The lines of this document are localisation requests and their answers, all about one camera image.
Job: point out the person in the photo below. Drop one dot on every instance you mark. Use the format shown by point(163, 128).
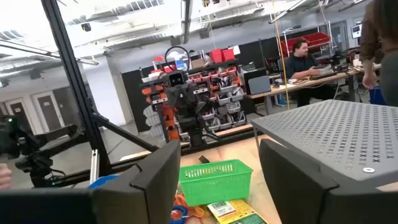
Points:
point(298, 65)
point(388, 77)

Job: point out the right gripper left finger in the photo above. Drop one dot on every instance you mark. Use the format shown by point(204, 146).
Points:
point(149, 193)

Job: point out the blue plastic basket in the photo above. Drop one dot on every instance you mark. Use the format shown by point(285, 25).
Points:
point(104, 182)

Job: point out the parts rack with bins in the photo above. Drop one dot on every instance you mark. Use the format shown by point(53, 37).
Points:
point(227, 93)

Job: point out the orange spiral wrist coil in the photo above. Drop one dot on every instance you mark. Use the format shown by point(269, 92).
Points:
point(196, 211)

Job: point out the grey perforated metal shelf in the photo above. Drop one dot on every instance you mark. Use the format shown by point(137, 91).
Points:
point(342, 133)

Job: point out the large red storage bin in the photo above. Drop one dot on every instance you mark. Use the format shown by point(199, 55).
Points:
point(314, 39)

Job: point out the wooden work desk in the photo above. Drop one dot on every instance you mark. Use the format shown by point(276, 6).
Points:
point(311, 82)

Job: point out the yellow green crayon box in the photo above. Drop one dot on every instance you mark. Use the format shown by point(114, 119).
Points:
point(239, 214)

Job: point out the blue spiral wrist coil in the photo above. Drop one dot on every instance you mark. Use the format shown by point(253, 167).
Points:
point(184, 211)

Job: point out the small black object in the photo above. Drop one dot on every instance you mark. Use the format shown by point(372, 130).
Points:
point(204, 159)

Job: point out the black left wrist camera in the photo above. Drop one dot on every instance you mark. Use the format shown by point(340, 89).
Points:
point(176, 79)

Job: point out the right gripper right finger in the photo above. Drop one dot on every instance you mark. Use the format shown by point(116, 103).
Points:
point(292, 186)

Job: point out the small red storage box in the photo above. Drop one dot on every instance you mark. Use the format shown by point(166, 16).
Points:
point(216, 56)
point(228, 54)

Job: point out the black device on stand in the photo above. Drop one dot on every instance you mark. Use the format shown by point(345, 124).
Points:
point(34, 165)

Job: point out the grey electronics case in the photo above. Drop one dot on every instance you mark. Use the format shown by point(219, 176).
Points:
point(259, 85)

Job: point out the green plastic basket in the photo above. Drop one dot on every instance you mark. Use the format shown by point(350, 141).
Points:
point(214, 189)

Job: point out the blue bin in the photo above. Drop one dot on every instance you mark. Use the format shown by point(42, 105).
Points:
point(376, 96)

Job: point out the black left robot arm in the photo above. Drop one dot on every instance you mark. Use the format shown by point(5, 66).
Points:
point(194, 130)

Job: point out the person's hand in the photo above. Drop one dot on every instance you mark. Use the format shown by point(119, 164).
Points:
point(369, 81)
point(4, 177)

